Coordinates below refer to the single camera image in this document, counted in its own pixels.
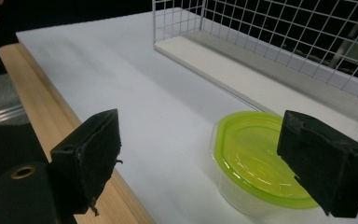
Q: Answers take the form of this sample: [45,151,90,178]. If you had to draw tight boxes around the white wire rack shelf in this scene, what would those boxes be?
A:
[151,0,358,126]

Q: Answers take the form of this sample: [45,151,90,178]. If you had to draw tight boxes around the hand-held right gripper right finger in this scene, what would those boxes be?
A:
[276,109,358,218]

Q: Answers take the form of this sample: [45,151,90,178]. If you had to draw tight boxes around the dark ribbed fabric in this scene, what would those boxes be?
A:
[0,122,52,216]

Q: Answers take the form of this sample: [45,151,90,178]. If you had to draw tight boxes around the silver metal bar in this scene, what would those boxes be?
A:
[0,104,26,129]

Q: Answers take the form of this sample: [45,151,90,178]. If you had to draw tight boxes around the clear container with green lid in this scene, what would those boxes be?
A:
[209,110,321,219]

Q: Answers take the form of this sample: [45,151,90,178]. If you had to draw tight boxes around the grey metal stand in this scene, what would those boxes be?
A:
[327,0,358,70]

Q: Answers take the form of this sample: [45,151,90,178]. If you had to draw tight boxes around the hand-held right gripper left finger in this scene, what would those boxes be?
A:
[49,108,124,217]

